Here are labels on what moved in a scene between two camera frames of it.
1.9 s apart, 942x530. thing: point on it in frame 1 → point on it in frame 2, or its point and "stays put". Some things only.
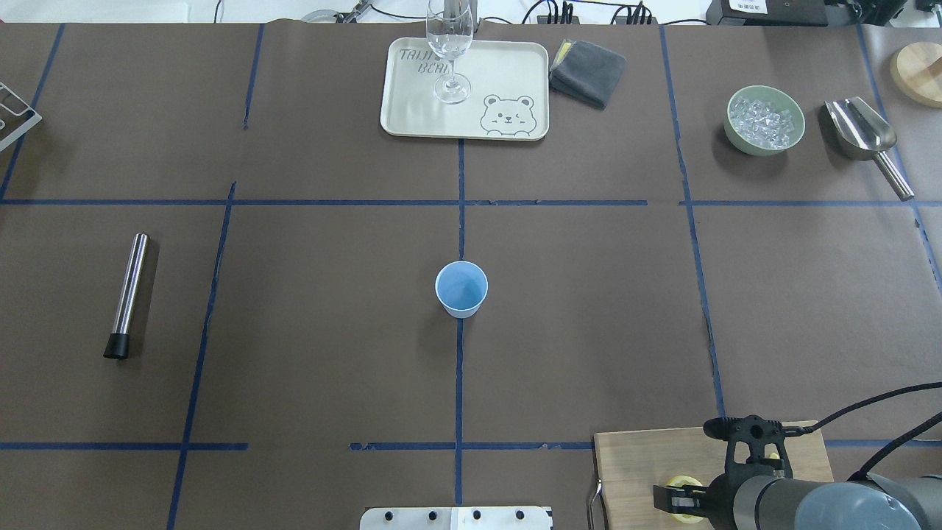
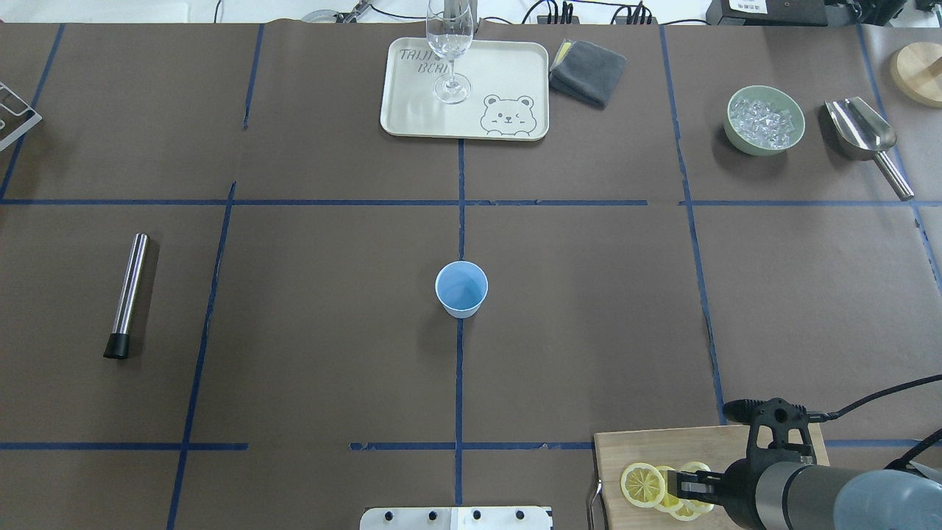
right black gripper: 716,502 → 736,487
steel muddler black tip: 118,344 stays put
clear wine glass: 450,30 stays put
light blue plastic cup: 461,287 stays put
